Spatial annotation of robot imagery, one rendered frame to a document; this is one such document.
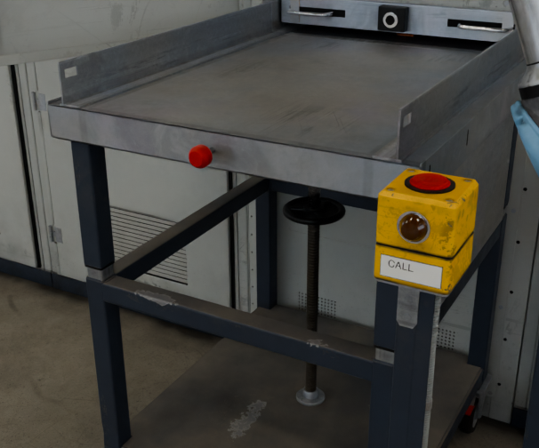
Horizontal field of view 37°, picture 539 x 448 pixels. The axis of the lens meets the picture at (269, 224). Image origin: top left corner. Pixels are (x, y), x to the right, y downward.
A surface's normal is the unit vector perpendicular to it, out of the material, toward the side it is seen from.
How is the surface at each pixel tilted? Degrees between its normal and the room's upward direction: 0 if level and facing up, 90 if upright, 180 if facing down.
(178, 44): 90
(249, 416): 0
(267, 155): 90
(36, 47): 90
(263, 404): 0
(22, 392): 0
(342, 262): 90
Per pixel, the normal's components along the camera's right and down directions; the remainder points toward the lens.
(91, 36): 0.56, 0.34
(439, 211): -0.48, 0.36
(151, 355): 0.00, -0.91
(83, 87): 0.88, 0.19
